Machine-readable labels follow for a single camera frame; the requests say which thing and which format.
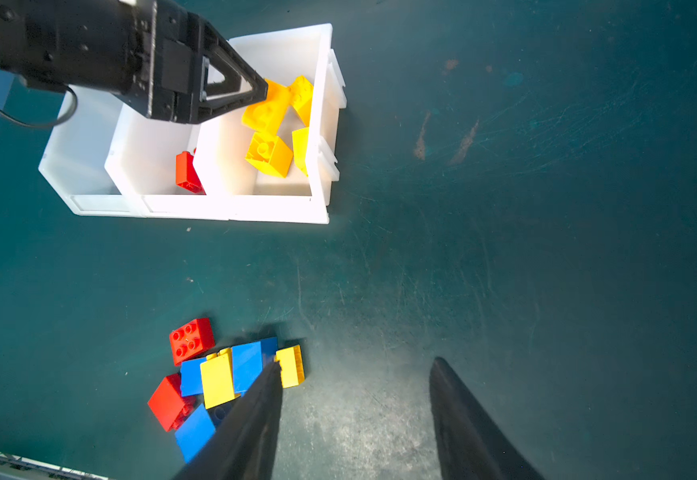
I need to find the right white bin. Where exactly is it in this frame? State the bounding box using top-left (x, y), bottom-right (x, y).
top-left (194, 23), bottom-right (346, 224)

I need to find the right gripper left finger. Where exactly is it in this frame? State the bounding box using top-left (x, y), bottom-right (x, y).
top-left (176, 361), bottom-right (282, 479)

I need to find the left white bin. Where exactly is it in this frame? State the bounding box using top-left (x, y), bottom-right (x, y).
top-left (38, 86), bottom-right (142, 218)

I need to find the blue lego brick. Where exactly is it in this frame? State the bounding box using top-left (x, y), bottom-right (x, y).
top-left (180, 358), bottom-right (206, 397)
top-left (176, 401), bottom-right (236, 463)
top-left (232, 337), bottom-right (278, 395)

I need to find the yellow lego brick top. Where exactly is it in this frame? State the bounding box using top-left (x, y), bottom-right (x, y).
top-left (288, 76), bottom-right (314, 127)

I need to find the blue lego brick bottom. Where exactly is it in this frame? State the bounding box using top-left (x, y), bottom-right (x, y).
top-left (176, 401), bottom-right (236, 463)

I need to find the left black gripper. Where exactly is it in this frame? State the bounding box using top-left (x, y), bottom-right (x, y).
top-left (0, 1), bottom-right (268, 124)

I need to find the aluminium front rail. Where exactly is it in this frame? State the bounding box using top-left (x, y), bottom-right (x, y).
top-left (0, 452), bottom-right (108, 480)

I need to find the red lego brick bottom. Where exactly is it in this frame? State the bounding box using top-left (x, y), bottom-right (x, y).
top-left (148, 373), bottom-right (196, 432)

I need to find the middle white bin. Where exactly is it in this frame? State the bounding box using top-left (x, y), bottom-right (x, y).
top-left (104, 106), bottom-right (228, 221)

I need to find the long red lego brick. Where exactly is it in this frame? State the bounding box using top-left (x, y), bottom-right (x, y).
top-left (176, 151), bottom-right (206, 195)

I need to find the red square lego brick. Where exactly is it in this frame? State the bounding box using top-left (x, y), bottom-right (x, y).
top-left (170, 318), bottom-right (216, 367)

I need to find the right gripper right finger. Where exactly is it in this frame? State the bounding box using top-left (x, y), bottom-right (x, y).
top-left (429, 357), bottom-right (542, 479)

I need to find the white bin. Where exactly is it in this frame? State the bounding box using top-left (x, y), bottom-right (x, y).
top-left (38, 86), bottom-right (142, 218)
top-left (104, 106), bottom-right (228, 221)
top-left (194, 23), bottom-right (346, 224)

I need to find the small yellow lego brick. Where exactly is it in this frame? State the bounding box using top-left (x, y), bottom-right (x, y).
top-left (276, 345), bottom-right (306, 388)

